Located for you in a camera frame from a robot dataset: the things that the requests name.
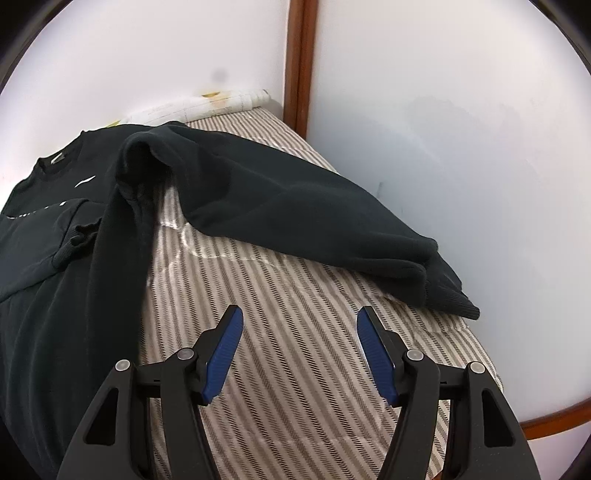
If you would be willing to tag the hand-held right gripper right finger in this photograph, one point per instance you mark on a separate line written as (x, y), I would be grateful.
(375, 357)

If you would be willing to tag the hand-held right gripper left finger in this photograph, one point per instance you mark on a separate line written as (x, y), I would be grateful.
(225, 357)

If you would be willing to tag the black sweatshirt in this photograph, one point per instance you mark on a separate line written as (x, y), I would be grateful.
(277, 198)

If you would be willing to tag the striped mattress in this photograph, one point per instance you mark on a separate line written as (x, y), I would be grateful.
(286, 300)

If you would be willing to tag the brown wooden door trim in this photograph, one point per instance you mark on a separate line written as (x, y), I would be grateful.
(300, 55)

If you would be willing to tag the brown wooden bed frame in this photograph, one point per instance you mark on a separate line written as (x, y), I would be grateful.
(554, 422)

